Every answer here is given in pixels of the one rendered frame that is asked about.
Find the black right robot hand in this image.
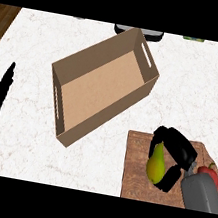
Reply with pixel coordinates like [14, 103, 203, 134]
[142, 123, 202, 197]

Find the yellow-green pear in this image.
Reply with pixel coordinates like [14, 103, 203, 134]
[143, 139, 172, 187]

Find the brown wooden cutting board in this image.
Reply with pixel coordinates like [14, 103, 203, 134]
[116, 129, 218, 215]

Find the brown cardboard box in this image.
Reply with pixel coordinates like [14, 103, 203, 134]
[37, 13, 168, 162]

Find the red bell pepper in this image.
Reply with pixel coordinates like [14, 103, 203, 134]
[193, 159, 218, 194]

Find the green and blue object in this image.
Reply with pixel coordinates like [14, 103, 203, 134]
[181, 35, 207, 44]

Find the black and grey appliance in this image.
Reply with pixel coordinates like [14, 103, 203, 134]
[112, 23, 165, 44]

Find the small grey object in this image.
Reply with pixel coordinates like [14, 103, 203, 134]
[72, 15, 86, 22]

